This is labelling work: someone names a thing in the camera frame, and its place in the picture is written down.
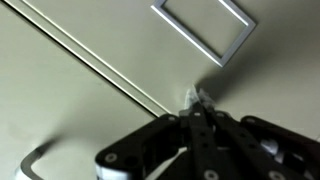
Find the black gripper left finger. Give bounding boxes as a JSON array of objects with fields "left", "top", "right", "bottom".
[{"left": 94, "top": 84, "right": 215, "bottom": 180}]

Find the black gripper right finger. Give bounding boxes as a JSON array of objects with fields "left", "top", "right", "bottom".
[{"left": 198, "top": 88, "right": 320, "bottom": 180}]

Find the beige closed cabinet drawer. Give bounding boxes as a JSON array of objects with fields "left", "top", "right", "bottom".
[{"left": 0, "top": 0, "right": 159, "bottom": 180}]

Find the silver cabinet handle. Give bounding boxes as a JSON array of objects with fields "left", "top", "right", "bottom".
[{"left": 150, "top": 0, "right": 257, "bottom": 68}]

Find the silver handle of closed drawer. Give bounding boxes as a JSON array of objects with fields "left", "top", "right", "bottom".
[{"left": 14, "top": 139, "right": 58, "bottom": 180}]

